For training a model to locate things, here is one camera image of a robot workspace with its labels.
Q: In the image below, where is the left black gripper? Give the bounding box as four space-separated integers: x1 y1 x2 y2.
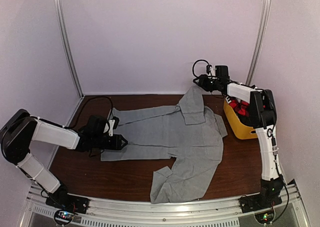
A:
92 134 128 151

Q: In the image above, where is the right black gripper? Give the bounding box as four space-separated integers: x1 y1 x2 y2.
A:
196 74 221 92

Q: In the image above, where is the grey long sleeve shirt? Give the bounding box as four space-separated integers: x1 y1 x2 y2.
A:
100 85 227 204

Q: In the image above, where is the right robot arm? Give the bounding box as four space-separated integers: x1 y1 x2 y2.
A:
193 63 286 208

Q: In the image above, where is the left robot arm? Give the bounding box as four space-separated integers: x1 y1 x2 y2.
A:
0 109 128 209

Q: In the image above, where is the red black plaid shirt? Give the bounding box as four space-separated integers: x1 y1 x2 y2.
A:
224 95 252 126

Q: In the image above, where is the yellow plastic bin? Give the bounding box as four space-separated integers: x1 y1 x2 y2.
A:
223 99 258 140

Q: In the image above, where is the left circuit board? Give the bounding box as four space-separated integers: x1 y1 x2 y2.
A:
53 209 75 225

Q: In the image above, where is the circuit board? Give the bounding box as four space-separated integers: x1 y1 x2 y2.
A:
254 210 275 225
53 209 75 225

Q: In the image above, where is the right circuit board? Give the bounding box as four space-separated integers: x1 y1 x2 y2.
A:
254 210 275 225

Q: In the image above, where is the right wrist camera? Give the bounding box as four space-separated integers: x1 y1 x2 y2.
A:
206 64 216 77

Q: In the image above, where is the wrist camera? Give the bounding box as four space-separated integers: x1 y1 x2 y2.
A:
103 116 120 137
206 64 216 77

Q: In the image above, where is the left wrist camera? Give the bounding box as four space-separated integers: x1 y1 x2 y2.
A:
103 116 120 137

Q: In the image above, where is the right black cable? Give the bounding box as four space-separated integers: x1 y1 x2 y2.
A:
191 59 213 78

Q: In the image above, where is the black cable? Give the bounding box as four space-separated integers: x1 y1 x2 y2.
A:
191 59 213 78
64 95 115 130

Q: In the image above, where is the left black cable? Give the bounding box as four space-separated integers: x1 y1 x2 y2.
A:
64 95 115 130

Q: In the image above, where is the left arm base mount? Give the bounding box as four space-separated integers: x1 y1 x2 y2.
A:
45 193 89 214

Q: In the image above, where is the front aluminium rail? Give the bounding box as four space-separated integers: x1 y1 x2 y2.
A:
18 184 311 227

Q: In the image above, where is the right aluminium frame post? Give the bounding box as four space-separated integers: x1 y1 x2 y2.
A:
245 0 272 86

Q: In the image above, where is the aluminium frame post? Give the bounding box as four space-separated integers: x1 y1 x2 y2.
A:
54 0 84 98
245 0 272 86

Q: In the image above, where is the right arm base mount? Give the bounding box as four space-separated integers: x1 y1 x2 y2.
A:
238 193 283 214

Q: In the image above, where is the left aluminium frame post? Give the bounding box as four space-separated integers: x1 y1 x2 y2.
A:
54 0 84 98

